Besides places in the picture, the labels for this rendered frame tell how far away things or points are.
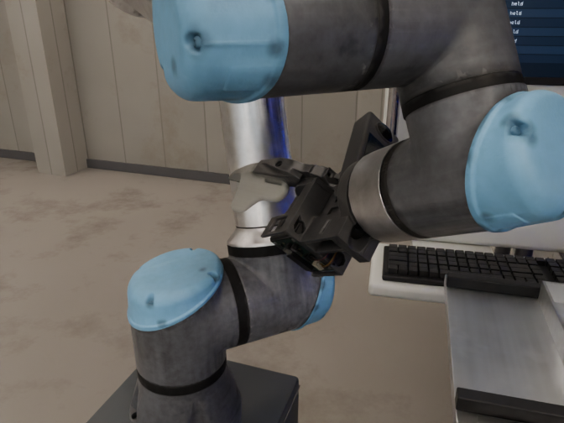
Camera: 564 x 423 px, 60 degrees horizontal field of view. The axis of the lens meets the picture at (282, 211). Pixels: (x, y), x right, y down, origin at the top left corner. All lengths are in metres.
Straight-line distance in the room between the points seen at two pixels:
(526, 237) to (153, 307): 0.89
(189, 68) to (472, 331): 0.62
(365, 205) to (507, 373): 0.41
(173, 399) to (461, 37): 0.51
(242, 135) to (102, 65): 3.85
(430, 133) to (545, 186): 0.07
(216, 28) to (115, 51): 4.10
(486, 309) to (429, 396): 1.18
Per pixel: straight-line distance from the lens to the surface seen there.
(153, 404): 0.67
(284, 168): 0.48
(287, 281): 0.62
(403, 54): 0.29
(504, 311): 0.84
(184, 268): 0.61
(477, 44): 0.32
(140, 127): 4.33
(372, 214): 0.36
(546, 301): 0.85
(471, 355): 0.73
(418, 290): 1.01
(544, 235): 1.24
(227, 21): 0.24
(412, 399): 1.97
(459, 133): 0.31
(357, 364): 2.07
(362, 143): 0.46
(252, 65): 0.25
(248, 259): 0.62
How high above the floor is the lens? 1.31
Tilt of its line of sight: 22 degrees down
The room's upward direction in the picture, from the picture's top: straight up
